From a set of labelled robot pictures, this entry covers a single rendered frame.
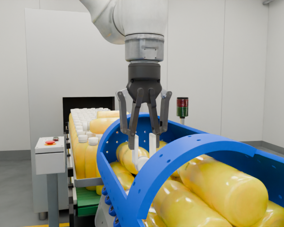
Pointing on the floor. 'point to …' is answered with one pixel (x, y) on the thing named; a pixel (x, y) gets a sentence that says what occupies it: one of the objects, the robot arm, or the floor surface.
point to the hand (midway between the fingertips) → (144, 149)
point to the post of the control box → (52, 200)
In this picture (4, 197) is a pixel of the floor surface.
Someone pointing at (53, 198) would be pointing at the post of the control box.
